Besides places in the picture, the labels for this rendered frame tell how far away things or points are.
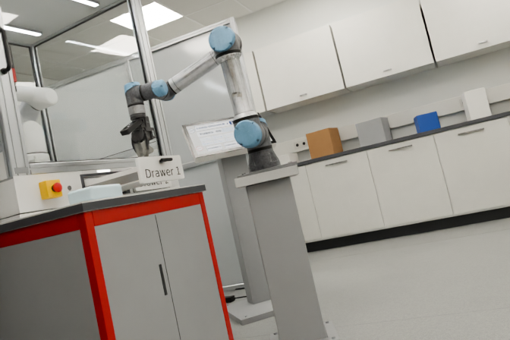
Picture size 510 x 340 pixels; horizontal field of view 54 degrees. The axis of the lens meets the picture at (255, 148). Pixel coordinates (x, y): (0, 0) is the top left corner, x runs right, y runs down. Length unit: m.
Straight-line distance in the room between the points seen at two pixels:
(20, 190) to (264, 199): 0.98
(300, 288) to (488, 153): 2.93
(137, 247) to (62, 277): 0.23
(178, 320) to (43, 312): 0.42
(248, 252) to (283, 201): 0.94
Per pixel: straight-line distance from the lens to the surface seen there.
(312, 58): 5.41
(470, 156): 4.79
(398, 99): 5.55
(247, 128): 2.09
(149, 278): 1.65
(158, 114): 2.84
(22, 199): 2.12
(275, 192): 2.19
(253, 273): 3.09
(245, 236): 3.07
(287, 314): 2.25
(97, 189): 1.56
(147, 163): 2.12
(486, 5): 5.32
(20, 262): 1.73
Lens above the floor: 0.67
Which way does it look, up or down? 5 degrees up
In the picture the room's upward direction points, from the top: 13 degrees counter-clockwise
